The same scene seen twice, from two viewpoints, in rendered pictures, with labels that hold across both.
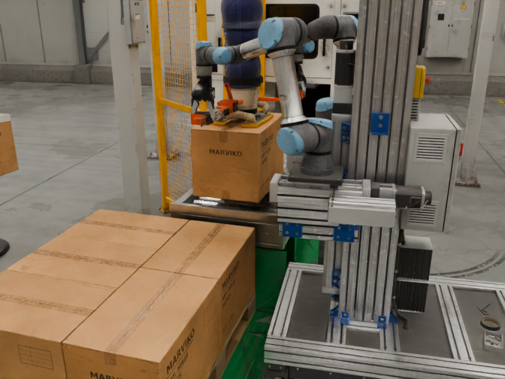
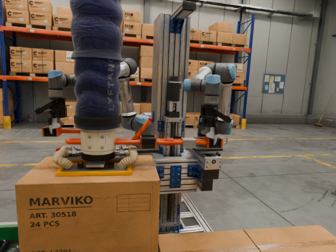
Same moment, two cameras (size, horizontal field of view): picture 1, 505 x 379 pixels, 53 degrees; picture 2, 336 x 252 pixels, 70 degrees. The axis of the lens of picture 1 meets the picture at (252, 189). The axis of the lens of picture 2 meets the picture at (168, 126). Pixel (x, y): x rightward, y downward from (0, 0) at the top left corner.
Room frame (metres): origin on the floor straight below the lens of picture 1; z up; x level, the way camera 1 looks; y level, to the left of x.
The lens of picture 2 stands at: (3.18, 1.28, 1.49)
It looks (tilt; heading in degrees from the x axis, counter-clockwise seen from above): 9 degrees down; 244
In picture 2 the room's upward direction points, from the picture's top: 3 degrees clockwise
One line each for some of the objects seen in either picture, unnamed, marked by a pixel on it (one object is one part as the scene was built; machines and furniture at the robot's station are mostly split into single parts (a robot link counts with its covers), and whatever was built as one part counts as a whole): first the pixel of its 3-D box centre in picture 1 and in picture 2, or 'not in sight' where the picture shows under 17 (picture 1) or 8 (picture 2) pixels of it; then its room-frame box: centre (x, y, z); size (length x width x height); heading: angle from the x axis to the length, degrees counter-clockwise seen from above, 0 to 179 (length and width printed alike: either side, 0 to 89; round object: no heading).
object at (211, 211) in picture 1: (225, 213); not in sight; (2.70, 0.15, 0.58); 0.70 x 0.03 x 0.06; 74
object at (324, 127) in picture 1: (317, 133); (206, 124); (2.07, -0.27, 1.20); 0.13 x 0.12 x 0.14; 134
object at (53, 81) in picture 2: not in sight; (56, 80); (3.14, -0.27, 1.50); 0.09 x 0.08 x 0.11; 24
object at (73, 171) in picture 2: (228, 116); (95, 167); (2.99, 0.15, 1.10); 0.34 x 0.10 x 0.05; 162
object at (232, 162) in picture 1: (240, 153); (97, 203); (2.97, 0.07, 0.87); 0.60 x 0.40 x 0.40; 163
